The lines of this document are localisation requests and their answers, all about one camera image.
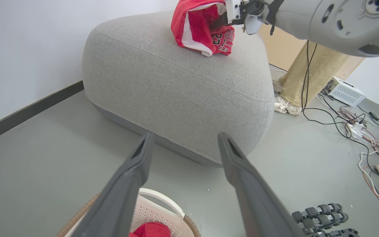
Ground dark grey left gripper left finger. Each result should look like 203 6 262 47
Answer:
71 132 155 237

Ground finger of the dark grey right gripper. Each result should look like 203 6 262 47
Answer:
209 13 229 31

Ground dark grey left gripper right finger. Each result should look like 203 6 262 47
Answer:
218 132 305 237

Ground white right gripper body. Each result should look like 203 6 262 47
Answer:
225 0 269 26

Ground red and white garment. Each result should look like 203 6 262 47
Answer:
129 222 171 237

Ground cream perforated laundry basket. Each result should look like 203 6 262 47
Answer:
56 188 201 237

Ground light wooden board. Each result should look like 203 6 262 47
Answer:
259 25 365 81

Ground person legs tan trousers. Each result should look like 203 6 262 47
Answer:
280 41 351 107

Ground dark grey baseboard strip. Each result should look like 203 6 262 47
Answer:
0 81 85 147

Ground white power strip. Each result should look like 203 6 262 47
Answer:
347 122 366 133

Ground white perforated electronics box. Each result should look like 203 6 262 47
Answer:
328 76 367 107

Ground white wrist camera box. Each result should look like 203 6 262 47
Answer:
244 15 264 36

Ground thin black hanging cable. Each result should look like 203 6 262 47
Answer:
301 39 343 125

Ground white floor cable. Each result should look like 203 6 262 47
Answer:
357 151 379 214

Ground bundle of coloured wires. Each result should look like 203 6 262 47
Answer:
339 106 379 163

